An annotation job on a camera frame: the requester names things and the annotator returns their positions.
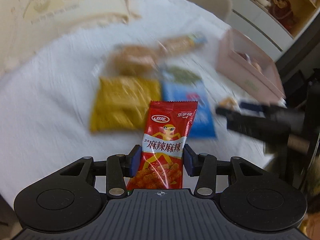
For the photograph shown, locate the red spicy snack packet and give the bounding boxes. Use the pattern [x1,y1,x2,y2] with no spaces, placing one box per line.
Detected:
[127,101,198,191]

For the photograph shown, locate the round bread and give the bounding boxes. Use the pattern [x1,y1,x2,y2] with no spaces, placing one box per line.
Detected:
[107,44,159,76]

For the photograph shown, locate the rice cracker packet in box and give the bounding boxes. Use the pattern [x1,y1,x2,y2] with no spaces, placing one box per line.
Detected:
[238,52,262,73]

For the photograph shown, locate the pink cardboard box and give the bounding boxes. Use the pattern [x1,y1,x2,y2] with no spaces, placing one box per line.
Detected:
[215,29,285,104]

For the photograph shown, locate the blue seaweed snack packet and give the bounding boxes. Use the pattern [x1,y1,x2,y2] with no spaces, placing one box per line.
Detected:
[161,66,216,139]

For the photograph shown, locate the yellow snack packet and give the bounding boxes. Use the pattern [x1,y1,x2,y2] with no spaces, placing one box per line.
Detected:
[89,76,161,133]

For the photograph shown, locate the white sideboard cabinet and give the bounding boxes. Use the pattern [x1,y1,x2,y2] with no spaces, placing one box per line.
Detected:
[226,0,293,61]

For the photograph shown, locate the long clear biscuit packet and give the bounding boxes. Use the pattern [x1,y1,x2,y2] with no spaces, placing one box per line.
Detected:
[158,32,207,56]

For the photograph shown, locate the white textured tablecloth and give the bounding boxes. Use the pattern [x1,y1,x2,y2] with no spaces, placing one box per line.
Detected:
[0,0,288,205]

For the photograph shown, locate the brown plush toy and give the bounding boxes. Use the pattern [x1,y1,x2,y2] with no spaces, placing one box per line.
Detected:
[268,0,296,31]

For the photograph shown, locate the cream illustrated gift bag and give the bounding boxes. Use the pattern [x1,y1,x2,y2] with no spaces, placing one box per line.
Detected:
[1,0,136,75]

